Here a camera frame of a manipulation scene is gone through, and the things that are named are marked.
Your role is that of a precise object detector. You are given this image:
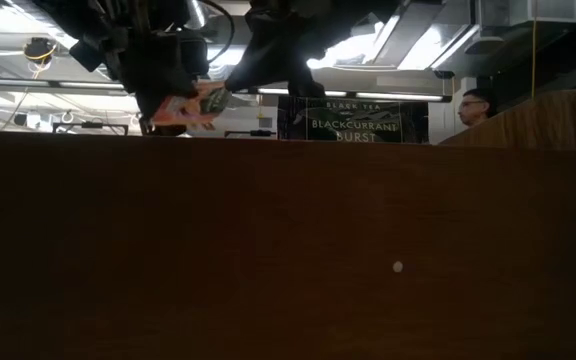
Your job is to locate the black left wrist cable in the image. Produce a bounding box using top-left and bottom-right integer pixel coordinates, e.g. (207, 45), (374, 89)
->
(195, 0), (236, 65)

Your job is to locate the orange peach tea sachet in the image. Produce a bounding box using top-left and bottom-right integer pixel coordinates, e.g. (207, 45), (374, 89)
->
(150, 82), (232, 132)

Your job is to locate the hanging linear light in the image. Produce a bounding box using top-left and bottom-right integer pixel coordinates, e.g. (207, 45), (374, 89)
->
(255, 87), (452, 103)
(0, 77), (129, 94)

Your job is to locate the black yellow cord reel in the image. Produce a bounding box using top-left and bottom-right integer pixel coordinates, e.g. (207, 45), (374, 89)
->
(22, 37), (58, 66)

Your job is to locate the grey ceiling duct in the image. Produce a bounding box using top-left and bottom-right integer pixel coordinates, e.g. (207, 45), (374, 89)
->
(475, 0), (576, 27)

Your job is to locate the dark blue blackcurrant tea sachet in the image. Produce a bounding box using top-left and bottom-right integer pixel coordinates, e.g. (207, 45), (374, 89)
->
(277, 95), (430, 145)

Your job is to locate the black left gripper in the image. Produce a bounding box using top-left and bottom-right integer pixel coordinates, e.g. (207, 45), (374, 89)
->
(70, 0), (404, 137)

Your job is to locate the wooden three-compartment box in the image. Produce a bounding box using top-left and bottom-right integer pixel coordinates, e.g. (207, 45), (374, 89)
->
(0, 130), (576, 360)

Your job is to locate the person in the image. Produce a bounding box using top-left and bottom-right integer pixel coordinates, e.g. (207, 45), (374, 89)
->
(456, 88), (494, 129)

